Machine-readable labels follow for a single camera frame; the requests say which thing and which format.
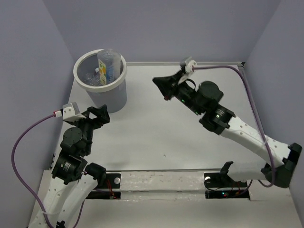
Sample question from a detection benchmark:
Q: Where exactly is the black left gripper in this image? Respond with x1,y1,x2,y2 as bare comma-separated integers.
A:
70,104,110,154

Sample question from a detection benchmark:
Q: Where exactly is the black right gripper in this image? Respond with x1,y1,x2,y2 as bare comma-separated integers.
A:
151,67,201,114

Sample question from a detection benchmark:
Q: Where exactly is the large clear bottle cream label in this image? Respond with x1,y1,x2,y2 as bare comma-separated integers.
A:
97,49,121,86

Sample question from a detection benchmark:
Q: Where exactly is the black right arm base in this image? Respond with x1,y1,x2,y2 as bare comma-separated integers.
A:
203,161,250,200

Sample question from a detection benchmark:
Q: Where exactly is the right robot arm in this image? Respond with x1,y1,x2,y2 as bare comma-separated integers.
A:
152,71,302,188

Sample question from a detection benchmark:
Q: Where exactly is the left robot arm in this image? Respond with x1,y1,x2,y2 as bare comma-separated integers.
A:
29,102,110,228

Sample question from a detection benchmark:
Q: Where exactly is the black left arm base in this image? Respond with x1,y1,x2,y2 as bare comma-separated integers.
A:
86,172,121,200

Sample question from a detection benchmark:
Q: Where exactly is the white cylindrical waste bin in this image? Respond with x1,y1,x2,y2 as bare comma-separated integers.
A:
73,49,127,113

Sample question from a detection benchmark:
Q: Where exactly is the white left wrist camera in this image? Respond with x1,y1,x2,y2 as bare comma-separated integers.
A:
53,102,86,123

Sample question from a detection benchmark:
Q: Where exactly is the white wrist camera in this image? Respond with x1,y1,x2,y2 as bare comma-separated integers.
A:
178,57,197,85
53,102,86,123

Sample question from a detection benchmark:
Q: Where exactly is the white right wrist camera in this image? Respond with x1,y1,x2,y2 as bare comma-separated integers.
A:
178,57,197,85

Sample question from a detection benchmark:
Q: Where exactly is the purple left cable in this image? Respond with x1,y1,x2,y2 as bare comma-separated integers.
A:
11,113,84,228

